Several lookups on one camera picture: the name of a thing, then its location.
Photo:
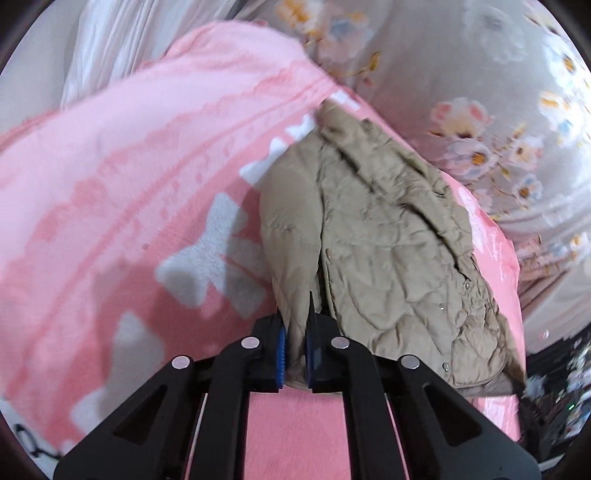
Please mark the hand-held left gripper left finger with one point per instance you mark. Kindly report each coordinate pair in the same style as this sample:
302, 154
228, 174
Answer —
280, 362

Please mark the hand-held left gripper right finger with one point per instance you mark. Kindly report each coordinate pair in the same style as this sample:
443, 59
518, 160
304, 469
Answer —
316, 362

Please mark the tan quilted jacket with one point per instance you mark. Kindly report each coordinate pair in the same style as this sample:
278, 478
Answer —
383, 258

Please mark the dark cluttered items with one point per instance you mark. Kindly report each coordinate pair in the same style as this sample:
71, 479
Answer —
554, 401

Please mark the pink patterned blanket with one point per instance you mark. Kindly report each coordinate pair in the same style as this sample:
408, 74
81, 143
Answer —
115, 184

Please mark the grey floral bed sheet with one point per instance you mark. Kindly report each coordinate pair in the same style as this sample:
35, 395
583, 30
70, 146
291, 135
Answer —
461, 69

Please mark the white satin curtain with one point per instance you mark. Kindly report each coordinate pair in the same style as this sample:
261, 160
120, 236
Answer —
138, 41

